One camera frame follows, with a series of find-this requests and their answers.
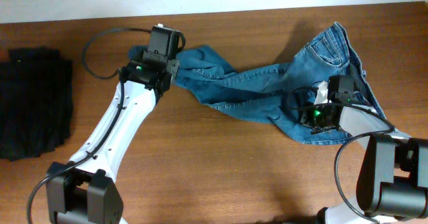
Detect blue denim jeans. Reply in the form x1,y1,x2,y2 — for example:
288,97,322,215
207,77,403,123
128,21,411,146

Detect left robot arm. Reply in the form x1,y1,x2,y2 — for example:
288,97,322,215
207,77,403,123
27,24,186,223

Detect black folded garment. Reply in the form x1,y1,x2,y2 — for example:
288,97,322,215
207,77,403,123
1,47,74,161

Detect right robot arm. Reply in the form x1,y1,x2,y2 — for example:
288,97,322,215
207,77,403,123
298,75,427,223

